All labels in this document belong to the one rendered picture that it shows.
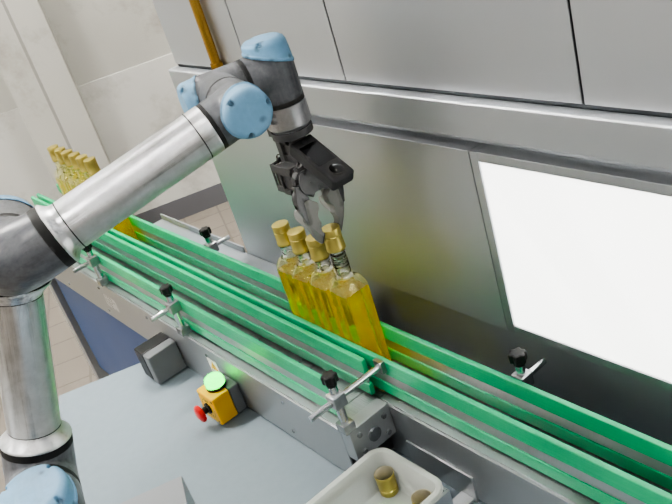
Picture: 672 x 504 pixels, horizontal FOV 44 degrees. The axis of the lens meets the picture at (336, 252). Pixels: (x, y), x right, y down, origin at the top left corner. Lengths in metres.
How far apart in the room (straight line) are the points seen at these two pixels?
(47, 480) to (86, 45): 3.49
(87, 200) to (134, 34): 3.50
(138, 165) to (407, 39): 0.46
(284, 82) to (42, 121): 3.29
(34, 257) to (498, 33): 0.70
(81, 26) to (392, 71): 3.38
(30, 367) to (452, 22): 0.83
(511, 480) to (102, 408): 1.08
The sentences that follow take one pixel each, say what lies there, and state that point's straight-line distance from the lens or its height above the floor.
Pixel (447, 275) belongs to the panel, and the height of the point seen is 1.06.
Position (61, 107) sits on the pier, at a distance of 4.56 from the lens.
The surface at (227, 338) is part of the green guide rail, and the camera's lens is 1.80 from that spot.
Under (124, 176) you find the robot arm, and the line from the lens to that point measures 1.20.
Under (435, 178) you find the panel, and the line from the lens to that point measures 1.39.
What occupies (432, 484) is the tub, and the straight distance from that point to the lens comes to 1.44.
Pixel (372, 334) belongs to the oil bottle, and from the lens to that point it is 1.57.
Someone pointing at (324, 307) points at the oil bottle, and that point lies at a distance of 1.59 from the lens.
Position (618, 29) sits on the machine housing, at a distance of 1.09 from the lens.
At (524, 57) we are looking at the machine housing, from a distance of 1.20.
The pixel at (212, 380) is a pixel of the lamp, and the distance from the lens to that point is 1.82.
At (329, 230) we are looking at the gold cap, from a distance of 1.46.
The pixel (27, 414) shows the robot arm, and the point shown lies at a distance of 1.45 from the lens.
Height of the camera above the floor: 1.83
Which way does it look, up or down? 27 degrees down
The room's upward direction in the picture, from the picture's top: 18 degrees counter-clockwise
